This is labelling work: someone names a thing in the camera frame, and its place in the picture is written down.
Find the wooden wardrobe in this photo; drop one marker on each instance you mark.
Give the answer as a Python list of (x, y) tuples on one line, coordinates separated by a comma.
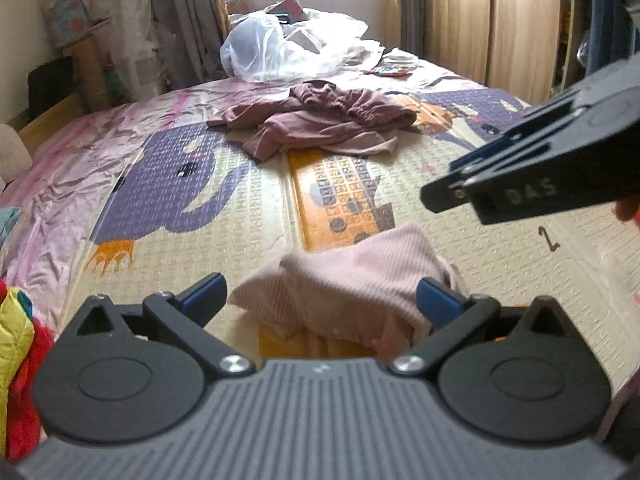
[(525, 20)]

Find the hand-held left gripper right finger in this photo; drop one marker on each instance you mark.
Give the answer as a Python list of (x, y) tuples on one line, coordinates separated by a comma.
[(437, 300)]

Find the black bag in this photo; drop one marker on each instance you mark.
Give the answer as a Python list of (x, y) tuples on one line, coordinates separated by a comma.
[(50, 85)]

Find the printed foam play mat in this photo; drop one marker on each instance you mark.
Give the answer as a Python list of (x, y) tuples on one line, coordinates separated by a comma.
[(225, 240)]

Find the plastic wrapped bundle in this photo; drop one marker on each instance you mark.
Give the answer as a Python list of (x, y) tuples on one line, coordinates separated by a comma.
[(130, 20)]

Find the small colourful packets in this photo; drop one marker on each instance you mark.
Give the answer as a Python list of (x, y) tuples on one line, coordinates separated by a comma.
[(395, 69)]

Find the person's right hand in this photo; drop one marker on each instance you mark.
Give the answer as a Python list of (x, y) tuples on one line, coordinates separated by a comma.
[(629, 209)]

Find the tall cardboard carton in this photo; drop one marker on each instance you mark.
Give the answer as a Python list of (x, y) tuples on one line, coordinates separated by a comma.
[(95, 70)]

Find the pink floral bed sheet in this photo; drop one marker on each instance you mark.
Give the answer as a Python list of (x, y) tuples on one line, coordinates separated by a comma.
[(75, 160)]

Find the red book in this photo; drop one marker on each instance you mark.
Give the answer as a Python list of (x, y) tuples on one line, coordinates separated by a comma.
[(292, 9)]

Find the hanging dark blue clothes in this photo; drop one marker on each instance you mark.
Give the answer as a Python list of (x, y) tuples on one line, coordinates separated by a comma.
[(610, 25)]

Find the grey and beige curtain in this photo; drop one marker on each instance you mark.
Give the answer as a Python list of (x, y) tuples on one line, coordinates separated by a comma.
[(185, 20), (435, 20)]

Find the mauve striped garment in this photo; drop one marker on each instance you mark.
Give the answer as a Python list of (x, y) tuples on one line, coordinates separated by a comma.
[(365, 145)]

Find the yellow puffer jacket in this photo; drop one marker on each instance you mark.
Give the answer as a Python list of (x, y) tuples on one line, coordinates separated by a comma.
[(15, 340)]

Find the white plastic bag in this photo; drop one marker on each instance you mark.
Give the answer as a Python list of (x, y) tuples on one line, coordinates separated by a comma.
[(255, 45)]

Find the mauve sweatshirt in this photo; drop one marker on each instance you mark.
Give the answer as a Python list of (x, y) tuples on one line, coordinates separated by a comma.
[(300, 130)]

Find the beige dimpled pillow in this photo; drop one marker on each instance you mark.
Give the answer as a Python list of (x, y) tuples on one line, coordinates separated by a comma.
[(12, 152)]

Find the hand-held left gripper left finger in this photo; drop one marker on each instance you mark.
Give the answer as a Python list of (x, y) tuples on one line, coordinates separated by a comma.
[(205, 295)]

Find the wooden headboard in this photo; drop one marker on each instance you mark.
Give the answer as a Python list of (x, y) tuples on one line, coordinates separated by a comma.
[(55, 120)]

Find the clear crumpled plastic bag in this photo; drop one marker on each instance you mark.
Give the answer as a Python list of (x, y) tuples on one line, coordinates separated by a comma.
[(330, 40)]

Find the red fleece garment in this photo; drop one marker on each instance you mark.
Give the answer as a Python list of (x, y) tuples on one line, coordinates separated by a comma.
[(30, 400)]

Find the teal cloth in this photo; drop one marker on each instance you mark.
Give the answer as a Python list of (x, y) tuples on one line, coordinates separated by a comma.
[(7, 225)]

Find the printed storage box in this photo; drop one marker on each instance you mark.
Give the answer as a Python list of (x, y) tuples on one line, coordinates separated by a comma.
[(67, 20)]

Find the pink striped baby shirt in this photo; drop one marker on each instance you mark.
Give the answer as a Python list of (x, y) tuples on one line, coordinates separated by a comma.
[(350, 285)]

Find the mauve elastic-cuff pants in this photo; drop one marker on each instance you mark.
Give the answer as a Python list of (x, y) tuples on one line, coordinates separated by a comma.
[(350, 102)]

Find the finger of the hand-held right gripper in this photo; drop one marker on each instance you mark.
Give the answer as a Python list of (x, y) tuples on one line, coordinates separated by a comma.
[(445, 195), (475, 157)]

